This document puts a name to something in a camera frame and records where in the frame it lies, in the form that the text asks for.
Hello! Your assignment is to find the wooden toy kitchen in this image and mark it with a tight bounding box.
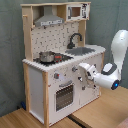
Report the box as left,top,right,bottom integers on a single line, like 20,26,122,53
22,2,105,128

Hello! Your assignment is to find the black toy faucet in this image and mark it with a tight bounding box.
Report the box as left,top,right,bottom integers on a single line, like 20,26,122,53
67,33,83,49

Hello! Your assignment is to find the black toy stovetop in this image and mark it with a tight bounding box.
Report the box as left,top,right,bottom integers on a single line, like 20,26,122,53
35,53,71,66

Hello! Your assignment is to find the silver toy pot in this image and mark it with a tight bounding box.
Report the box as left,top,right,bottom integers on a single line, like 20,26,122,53
39,51,55,62

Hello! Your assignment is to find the white toy microwave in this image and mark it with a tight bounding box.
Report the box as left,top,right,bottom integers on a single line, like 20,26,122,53
66,3,90,21

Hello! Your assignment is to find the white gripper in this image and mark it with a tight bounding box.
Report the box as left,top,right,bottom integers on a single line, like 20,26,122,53
79,63,98,86

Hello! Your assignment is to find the grey range hood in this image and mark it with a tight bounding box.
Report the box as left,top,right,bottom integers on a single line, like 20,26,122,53
35,6,64,27

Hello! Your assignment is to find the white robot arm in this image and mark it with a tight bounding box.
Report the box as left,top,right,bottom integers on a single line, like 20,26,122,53
79,30,128,90

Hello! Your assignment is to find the red left stove knob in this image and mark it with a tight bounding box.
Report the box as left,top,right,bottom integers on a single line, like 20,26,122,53
54,73,60,79

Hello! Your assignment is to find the grey toy sink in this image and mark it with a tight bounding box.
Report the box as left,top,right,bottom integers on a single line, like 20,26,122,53
66,47,94,56

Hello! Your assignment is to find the white oven door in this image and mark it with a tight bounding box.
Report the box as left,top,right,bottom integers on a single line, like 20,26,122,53
49,79,80,123

